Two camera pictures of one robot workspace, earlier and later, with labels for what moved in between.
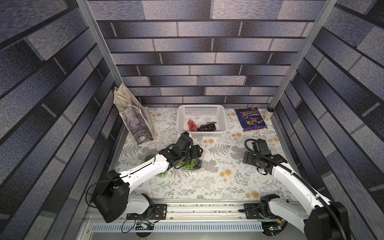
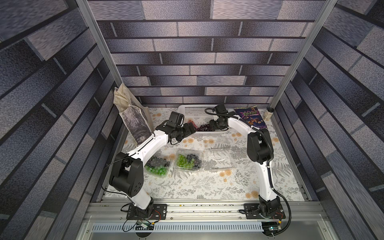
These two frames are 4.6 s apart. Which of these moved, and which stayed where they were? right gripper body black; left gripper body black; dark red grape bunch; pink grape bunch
Moved: left gripper body black; right gripper body black
Stayed: dark red grape bunch; pink grape bunch
